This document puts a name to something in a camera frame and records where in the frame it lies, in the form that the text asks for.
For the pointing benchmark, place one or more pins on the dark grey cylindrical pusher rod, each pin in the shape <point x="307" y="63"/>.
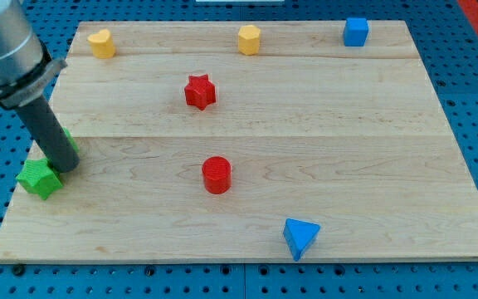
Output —
<point x="49" y="135"/>

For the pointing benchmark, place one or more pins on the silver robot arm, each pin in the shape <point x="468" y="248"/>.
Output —
<point x="26" y="68"/>

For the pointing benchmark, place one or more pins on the green star block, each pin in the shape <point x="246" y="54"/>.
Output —
<point x="38" y="177"/>

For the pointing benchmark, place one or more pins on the yellow heart block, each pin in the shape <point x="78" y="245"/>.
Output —
<point x="101" y="44"/>

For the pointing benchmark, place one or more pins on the red star block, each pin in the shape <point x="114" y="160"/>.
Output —
<point x="200" y="92"/>

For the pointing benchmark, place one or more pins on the red cylinder block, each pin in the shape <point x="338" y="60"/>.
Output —
<point x="217" y="175"/>

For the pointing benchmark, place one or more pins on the light wooden board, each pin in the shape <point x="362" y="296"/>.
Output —
<point x="351" y="138"/>

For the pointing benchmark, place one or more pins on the yellow hexagon block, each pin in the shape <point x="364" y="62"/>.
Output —
<point x="249" y="40"/>

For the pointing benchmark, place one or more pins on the blue triangle block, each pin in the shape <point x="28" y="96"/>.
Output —
<point x="299" y="236"/>

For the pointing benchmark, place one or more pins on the blue cube block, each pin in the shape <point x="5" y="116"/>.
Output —
<point x="355" y="32"/>

